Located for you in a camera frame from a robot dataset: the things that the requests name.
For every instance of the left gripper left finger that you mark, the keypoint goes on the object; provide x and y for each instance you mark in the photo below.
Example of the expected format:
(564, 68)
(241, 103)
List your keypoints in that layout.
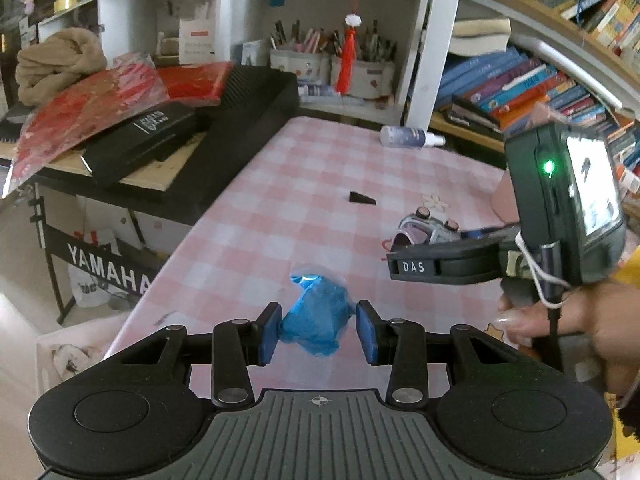
(238, 344)

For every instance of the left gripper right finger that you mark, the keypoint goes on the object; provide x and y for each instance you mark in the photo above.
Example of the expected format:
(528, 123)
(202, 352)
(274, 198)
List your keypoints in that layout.
(401, 345)

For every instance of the blue wrapper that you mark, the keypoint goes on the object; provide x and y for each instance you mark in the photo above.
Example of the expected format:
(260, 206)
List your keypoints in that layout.
(319, 316)

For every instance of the person's right hand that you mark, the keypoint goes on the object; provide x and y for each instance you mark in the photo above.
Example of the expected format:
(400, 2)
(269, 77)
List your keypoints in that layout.
(608, 312)

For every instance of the pink cylindrical humidifier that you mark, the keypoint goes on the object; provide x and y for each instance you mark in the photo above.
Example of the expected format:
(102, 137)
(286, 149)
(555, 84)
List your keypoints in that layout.
(503, 201)

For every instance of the small black wedge piece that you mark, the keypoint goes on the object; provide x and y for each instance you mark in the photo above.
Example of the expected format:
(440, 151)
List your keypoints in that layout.
(358, 198)

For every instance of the row of leaning books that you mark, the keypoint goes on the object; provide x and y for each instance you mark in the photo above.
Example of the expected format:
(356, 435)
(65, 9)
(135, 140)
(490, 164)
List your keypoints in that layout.
(483, 99)

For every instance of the pink checkered tablecloth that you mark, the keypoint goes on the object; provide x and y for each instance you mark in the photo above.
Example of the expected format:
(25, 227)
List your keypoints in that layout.
(288, 211)

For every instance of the clear spray bottle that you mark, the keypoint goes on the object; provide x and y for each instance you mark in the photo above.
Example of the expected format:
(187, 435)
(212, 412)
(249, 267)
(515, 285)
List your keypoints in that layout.
(405, 137)

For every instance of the black flat box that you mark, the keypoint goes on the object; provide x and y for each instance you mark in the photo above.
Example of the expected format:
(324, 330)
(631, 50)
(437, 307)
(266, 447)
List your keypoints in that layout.
(131, 145)

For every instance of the black keyboard piano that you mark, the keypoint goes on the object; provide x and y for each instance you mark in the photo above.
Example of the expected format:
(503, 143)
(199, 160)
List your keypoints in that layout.
(257, 102)

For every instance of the white pen holder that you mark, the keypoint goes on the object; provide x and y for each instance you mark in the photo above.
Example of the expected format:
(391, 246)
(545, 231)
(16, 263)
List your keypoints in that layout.
(371, 80)

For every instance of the red hanging tassel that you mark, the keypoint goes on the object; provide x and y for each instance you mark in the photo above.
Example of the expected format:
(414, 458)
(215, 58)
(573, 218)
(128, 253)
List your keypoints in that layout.
(349, 55)

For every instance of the red glossy gift bag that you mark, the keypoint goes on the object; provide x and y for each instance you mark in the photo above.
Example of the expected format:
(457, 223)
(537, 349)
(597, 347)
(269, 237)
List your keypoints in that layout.
(104, 100)

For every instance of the beige folded cloth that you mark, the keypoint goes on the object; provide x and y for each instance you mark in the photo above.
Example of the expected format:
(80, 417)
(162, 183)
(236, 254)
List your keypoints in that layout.
(44, 70)

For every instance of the white bookshelf frame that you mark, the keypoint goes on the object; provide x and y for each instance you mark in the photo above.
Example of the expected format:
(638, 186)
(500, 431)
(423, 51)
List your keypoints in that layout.
(421, 28)

